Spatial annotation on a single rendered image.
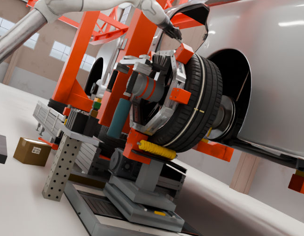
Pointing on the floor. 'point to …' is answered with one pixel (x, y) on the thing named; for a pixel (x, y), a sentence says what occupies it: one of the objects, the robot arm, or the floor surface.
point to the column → (61, 168)
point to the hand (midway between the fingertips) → (180, 39)
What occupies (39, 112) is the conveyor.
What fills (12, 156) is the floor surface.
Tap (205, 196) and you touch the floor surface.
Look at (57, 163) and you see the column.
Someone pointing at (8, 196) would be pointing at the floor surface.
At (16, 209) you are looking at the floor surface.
